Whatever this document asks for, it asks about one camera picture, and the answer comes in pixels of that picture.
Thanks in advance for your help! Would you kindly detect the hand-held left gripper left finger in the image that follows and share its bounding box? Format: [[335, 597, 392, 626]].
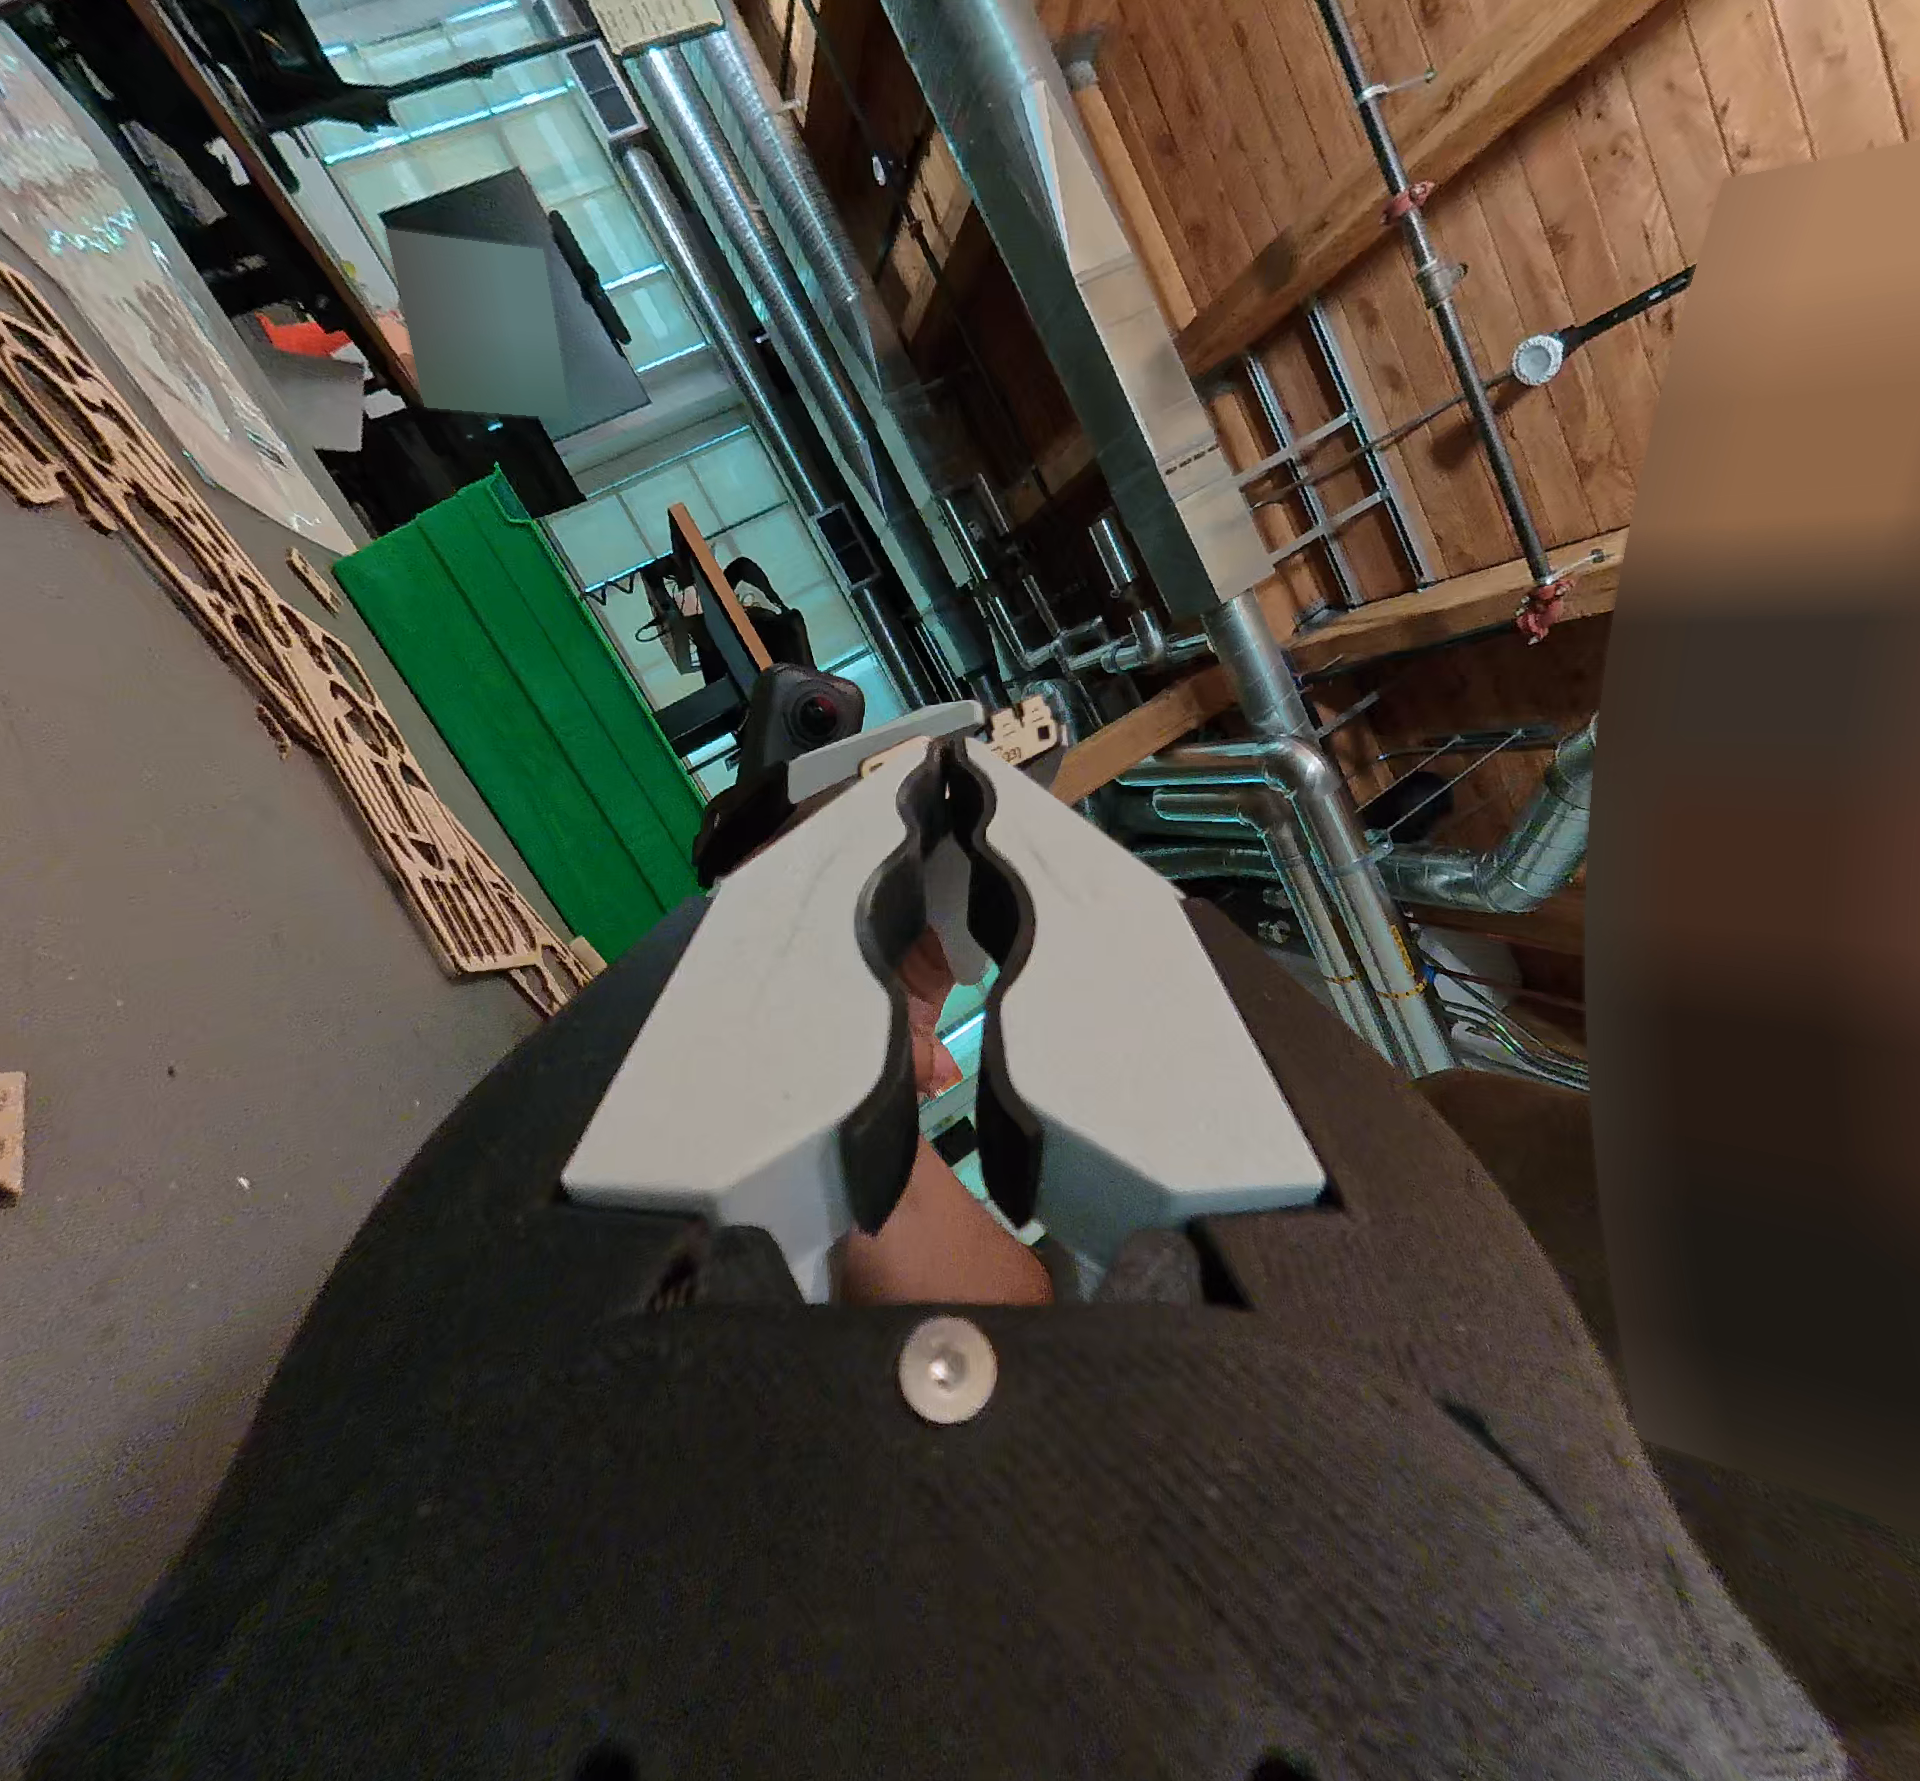
[[558, 738, 961, 1304]]

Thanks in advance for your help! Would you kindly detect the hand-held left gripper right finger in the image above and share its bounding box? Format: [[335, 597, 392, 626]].
[[946, 743, 1332, 1276]]

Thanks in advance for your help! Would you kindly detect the long slotted wooden puzzle sheet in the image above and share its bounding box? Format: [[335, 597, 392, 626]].
[[0, 263, 604, 1018]]

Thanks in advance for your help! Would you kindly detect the background wooden desk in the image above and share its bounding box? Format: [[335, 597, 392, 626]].
[[660, 504, 820, 763]]

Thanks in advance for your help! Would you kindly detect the grey desk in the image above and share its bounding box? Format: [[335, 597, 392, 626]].
[[0, 235, 721, 1723]]

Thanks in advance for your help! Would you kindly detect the person's right hand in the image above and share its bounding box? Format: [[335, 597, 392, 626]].
[[896, 928, 967, 1099]]

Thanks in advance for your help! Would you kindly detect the black jacket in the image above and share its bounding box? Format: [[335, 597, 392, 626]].
[[719, 555, 820, 672]]

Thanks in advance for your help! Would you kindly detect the green plastic bin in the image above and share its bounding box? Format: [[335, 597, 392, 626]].
[[329, 463, 710, 967]]

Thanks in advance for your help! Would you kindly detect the hanging ceiling sign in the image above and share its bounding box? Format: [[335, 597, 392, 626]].
[[574, 0, 721, 58]]

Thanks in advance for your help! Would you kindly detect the clear plastic wrap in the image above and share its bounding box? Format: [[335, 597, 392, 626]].
[[0, 18, 355, 557]]

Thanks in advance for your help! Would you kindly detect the rectangular metal duct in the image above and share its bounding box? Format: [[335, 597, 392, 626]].
[[826, 0, 1277, 603]]

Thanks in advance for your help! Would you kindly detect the round spiral metal duct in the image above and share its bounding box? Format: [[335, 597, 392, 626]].
[[525, 0, 975, 702]]

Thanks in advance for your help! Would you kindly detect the metal cable tray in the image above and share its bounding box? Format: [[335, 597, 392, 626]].
[[1229, 304, 1441, 611]]

